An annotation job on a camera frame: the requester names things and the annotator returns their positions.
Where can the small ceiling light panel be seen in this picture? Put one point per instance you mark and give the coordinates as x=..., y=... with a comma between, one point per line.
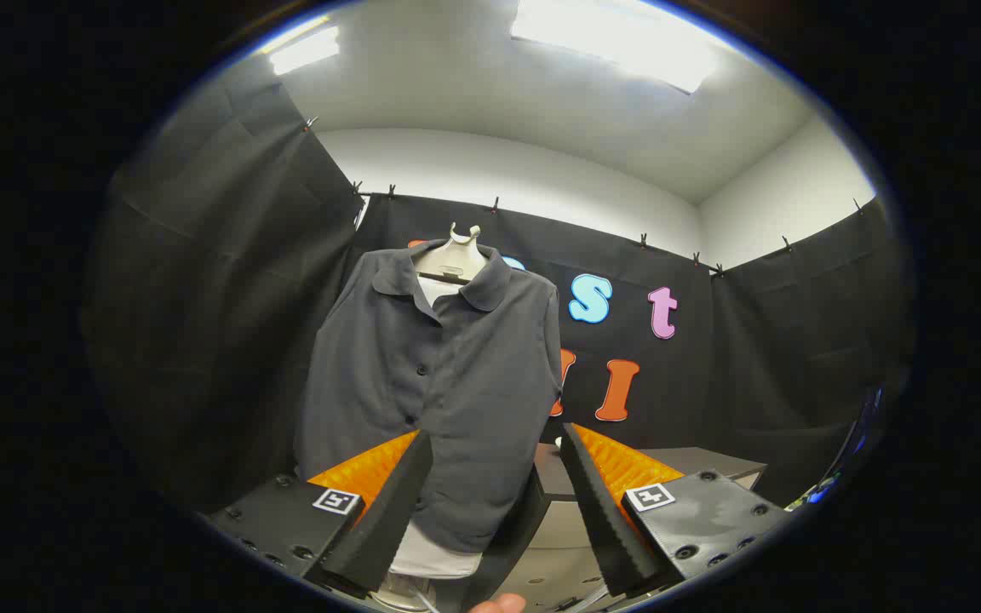
x=305, y=49

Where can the row of small cloth clips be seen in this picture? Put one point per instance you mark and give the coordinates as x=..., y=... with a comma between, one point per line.
x=496, y=204

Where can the black backdrop cloth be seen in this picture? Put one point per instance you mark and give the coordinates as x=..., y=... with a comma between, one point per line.
x=218, y=298

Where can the grey button-up shirt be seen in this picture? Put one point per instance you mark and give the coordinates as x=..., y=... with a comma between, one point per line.
x=456, y=383

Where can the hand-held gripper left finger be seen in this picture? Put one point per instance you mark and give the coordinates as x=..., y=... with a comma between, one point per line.
x=388, y=511

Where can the grey cabinet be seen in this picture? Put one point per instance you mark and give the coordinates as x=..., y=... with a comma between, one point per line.
x=703, y=461

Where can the large ceiling light panel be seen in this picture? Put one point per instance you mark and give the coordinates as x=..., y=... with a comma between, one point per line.
x=618, y=38

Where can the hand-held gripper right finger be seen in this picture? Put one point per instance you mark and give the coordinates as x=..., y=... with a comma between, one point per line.
x=597, y=511

